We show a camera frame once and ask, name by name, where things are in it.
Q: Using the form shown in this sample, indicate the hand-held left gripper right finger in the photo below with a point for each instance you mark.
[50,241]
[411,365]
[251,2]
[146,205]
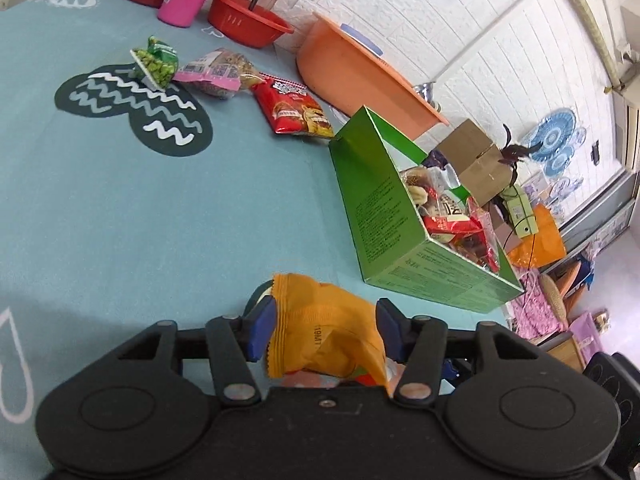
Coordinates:
[389,330]

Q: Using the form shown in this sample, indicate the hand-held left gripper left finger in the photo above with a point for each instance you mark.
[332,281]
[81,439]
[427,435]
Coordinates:
[260,332]

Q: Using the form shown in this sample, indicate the orange snack packet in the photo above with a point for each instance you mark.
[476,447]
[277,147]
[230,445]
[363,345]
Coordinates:
[325,330]

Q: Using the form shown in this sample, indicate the green cardboard box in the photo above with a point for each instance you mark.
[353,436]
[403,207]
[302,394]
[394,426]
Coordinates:
[380,210]

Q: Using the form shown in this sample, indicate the pile of snack packets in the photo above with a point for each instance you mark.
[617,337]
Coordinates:
[450,215]

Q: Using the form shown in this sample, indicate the pink floral cloth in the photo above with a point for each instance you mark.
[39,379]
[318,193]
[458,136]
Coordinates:
[535,305]

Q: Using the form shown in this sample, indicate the small brown cardboard box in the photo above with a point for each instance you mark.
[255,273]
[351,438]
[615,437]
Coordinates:
[502,232]

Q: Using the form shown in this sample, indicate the teal tablecloth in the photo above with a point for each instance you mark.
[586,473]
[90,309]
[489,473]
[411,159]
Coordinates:
[150,200]

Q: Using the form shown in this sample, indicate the green shoe box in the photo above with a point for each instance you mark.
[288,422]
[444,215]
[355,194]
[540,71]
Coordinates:
[520,212]

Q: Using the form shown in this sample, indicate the orange bag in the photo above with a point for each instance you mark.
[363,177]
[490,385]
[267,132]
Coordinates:
[547,240]

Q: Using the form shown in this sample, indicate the tall brown cardboard box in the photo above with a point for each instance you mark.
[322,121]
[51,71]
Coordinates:
[475,160]

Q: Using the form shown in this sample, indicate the purple box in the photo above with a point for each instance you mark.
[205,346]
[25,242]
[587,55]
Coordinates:
[587,335]

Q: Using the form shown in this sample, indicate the red chips packet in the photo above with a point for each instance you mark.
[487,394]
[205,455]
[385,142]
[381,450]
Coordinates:
[292,107]

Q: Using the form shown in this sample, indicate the metal bowl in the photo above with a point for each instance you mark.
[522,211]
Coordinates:
[426,95]

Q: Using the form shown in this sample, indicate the medium blue paper fan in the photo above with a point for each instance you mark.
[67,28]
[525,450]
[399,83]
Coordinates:
[565,162]

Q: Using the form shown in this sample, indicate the large blue paper fan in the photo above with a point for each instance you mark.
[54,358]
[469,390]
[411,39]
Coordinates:
[550,132]

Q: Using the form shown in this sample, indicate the orange plastic basin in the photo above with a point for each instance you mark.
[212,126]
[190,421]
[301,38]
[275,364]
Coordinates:
[350,75]

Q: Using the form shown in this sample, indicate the pink label nut packet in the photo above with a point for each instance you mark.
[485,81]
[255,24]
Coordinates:
[217,72]

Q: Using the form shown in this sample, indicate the blue lidded container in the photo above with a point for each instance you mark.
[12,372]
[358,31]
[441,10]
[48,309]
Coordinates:
[365,42]

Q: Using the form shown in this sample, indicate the green pea snack packet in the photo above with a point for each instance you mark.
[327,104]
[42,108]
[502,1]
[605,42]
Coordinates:
[157,62]

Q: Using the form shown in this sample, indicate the red plastic basket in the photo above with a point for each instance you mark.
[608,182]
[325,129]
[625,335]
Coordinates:
[245,22]

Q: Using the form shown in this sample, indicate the black wall hook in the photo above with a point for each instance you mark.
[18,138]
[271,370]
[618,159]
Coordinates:
[595,153]

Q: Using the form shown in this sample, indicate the wall pipe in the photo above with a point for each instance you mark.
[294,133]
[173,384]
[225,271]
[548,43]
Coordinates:
[590,15]

